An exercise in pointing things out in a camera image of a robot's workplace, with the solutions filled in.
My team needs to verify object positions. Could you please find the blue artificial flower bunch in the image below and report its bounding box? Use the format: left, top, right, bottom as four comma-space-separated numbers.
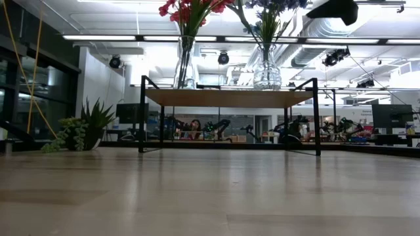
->
242, 0, 298, 47

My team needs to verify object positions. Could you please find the tall patterned glass vase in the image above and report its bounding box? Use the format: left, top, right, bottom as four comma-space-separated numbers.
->
252, 43, 283, 91

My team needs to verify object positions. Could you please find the red artificial flower bunch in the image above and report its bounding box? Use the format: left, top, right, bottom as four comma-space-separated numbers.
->
158, 0, 208, 37
196, 0, 236, 14

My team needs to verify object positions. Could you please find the small clear glass vase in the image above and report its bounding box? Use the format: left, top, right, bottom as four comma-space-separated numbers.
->
173, 35, 200, 90

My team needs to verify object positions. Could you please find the black computer monitor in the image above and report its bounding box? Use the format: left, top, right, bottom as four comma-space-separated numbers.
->
371, 104, 414, 134
115, 103, 149, 125

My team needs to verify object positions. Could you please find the person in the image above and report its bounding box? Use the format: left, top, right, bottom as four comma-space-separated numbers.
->
187, 119, 203, 141

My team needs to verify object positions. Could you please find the green artificial succulent plant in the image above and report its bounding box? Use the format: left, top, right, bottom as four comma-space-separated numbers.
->
41, 97, 116, 154

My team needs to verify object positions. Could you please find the silver ventilation duct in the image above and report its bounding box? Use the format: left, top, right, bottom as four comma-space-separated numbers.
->
290, 12, 349, 68

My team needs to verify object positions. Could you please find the black aluminium table frame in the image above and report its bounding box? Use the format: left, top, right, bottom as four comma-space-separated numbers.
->
0, 120, 420, 159

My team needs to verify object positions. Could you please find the wooden shelf with black frame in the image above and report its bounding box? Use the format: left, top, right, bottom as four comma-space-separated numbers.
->
138, 75, 337, 157

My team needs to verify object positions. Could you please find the overhead frame light bar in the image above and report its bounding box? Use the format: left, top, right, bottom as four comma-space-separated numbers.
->
62, 34, 420, 46

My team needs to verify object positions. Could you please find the yellow extension cable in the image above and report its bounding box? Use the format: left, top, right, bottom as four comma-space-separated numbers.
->
1, 0, 58, 140

